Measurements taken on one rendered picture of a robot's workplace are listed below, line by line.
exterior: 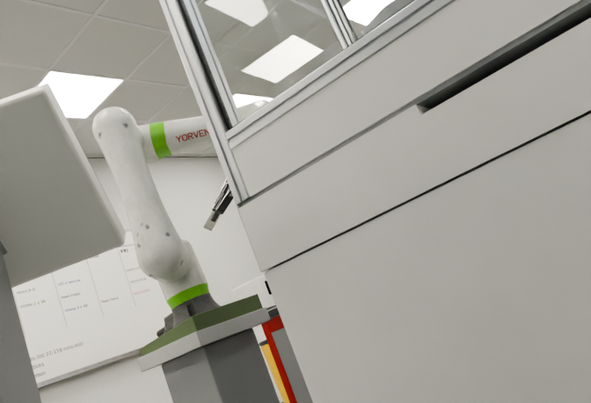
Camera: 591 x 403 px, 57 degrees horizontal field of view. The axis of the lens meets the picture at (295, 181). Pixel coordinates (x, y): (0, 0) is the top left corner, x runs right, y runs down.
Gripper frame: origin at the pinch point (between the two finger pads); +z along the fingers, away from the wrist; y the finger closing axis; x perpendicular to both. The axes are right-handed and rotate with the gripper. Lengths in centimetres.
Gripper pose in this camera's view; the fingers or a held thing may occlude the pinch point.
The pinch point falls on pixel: (212, 219)
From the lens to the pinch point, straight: 176.2
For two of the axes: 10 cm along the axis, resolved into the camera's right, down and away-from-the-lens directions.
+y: 1.8, 3.5, -9.2
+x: 8.5, 4.2, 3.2
